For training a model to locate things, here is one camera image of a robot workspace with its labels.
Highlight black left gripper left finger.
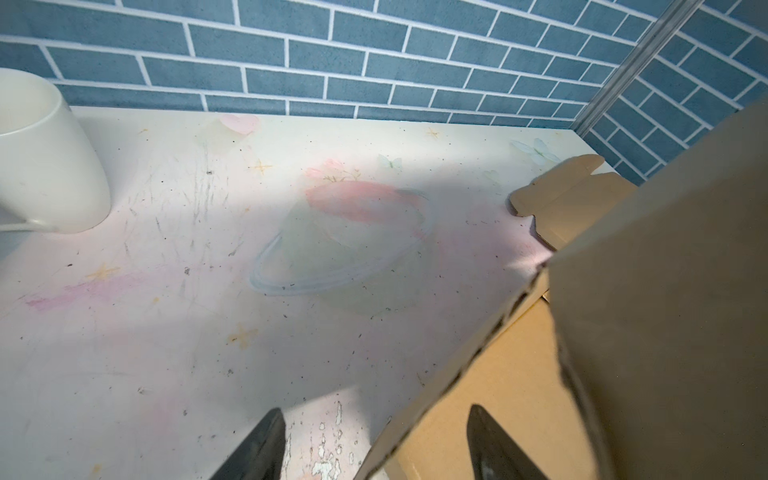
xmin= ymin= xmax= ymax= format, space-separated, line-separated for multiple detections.
xmin=211 ymin=408 xmax=286 ymax=480

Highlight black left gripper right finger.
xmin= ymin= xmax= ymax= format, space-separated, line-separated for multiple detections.
xmin=466 ymin=404 xmax=547 ymax=480

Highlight brown cardboard box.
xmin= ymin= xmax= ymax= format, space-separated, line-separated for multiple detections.
xmin=357 ymin=100 xmax=767 ymax=479
xmin=507 ymin=154 xmax=637 ymax=250

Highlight cream ceramic mug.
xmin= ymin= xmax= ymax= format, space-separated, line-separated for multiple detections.
xmin=1 ymin=68 xmax=112 ymax=234

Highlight aluminium corner post right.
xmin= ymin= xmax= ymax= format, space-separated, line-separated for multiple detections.
xmin=571 ymin=0 xmax=703 ymax=137

